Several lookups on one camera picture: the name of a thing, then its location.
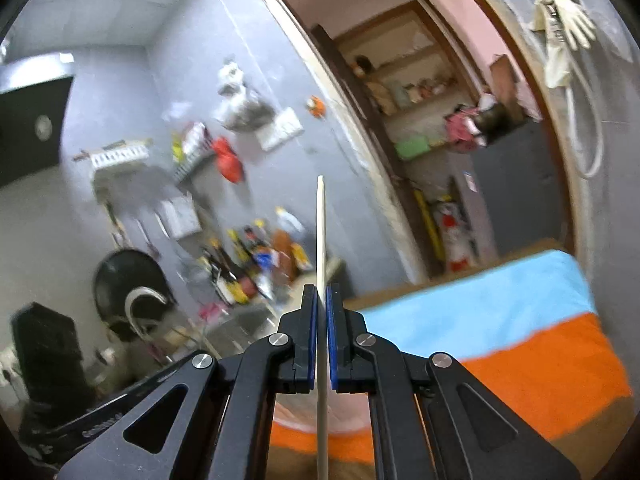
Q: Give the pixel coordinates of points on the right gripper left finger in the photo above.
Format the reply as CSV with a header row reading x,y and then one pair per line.
x,y
212,418

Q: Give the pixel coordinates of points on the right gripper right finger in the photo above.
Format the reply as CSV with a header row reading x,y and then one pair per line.
x,y
431,418

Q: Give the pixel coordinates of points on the striped blue orange brown cloth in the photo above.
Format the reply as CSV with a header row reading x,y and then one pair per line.
x,y
528,329

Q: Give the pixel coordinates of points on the black wok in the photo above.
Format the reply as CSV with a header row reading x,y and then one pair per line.
x,y
115,276

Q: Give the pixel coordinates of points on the dark sauce bottle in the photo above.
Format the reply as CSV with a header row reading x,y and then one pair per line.
x,y
227,283

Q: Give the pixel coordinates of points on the red fire extinguisher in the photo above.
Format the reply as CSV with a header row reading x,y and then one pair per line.
x,y
458,248

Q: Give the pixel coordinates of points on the clear cooking oil bottle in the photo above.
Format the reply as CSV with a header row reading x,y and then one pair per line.
x,y
289,223

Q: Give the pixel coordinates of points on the red plastic bag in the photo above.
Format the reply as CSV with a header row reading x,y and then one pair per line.
x,y
227,162

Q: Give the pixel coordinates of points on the grey cabinet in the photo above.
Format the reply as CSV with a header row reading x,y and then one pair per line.
x,y
510,192

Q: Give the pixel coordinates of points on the green box on shelf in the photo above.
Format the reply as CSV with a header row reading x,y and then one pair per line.
x,y
413,147

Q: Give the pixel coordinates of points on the black range hood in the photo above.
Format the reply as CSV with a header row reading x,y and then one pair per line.
x,y
32,120

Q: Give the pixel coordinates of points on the black bowl on cabinet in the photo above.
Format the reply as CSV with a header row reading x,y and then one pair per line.
x,y
494,123

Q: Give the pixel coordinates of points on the hanging bag of goods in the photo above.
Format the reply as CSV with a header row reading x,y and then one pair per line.
x,y
242,108

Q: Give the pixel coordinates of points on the dark wooden door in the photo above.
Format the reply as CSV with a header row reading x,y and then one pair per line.
x,y
371,122

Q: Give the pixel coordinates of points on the white rubber gloves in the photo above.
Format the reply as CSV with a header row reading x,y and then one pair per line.
x,y
567,28

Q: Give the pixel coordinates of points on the white wall rack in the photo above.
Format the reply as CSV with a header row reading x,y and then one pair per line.
x,y
116,154

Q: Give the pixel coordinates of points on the white wall socket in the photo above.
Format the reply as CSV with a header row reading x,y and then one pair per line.
x,y
284,127

